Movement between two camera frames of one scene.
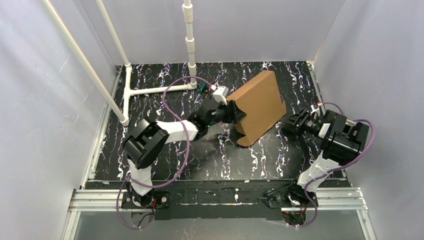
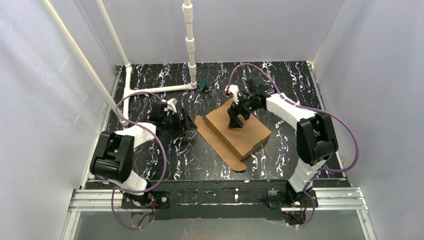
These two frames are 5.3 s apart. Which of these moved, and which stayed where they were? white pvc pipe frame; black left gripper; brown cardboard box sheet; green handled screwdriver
Moved: black left gripper; brown cardboard box sheet
Stayed: green handled screwdriver; white pvc pipe frame
